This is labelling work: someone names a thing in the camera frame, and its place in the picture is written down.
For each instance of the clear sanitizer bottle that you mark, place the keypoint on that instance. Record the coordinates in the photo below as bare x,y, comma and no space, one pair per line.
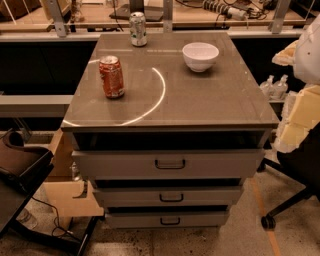
267,87
279,88

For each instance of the grey drawer cabinet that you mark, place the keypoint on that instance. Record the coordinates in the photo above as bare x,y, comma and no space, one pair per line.
168,107

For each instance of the black tray stand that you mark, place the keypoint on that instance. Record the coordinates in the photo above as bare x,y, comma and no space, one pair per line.
23,169

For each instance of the white ceramic bowl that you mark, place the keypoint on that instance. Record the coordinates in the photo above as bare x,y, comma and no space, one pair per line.
199,56

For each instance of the left clear sanitizer bottle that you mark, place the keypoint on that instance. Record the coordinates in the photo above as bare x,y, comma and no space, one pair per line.
267,87

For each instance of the metal railing frame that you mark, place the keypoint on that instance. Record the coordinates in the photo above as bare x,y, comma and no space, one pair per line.
88,18

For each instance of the green white soda can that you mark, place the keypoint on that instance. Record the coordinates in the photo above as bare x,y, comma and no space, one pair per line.
137,25

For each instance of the flexible tripod on shelf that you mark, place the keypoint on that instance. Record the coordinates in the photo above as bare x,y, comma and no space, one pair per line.
221,8

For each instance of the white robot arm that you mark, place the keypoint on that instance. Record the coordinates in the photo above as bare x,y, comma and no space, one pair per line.
301,111

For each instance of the grey bottom drawer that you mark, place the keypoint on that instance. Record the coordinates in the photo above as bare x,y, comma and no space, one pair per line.
167,220

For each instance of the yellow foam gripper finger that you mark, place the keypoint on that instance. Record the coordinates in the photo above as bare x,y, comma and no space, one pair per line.
301,111

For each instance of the right clear sanitizer bottle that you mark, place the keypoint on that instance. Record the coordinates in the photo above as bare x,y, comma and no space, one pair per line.
279,88

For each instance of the black office chair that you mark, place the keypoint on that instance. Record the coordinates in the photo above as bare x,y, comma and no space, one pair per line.
302,165

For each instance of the grey top drawer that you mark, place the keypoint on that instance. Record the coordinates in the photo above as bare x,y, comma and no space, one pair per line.
106,165

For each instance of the orange soda can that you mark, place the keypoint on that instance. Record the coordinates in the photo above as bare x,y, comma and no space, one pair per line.
112,77

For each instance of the grey drawer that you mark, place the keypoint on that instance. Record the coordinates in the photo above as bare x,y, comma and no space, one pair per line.
106,165
167,220
167,196

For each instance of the cardboard box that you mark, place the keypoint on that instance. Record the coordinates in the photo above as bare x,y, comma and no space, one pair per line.
72,198

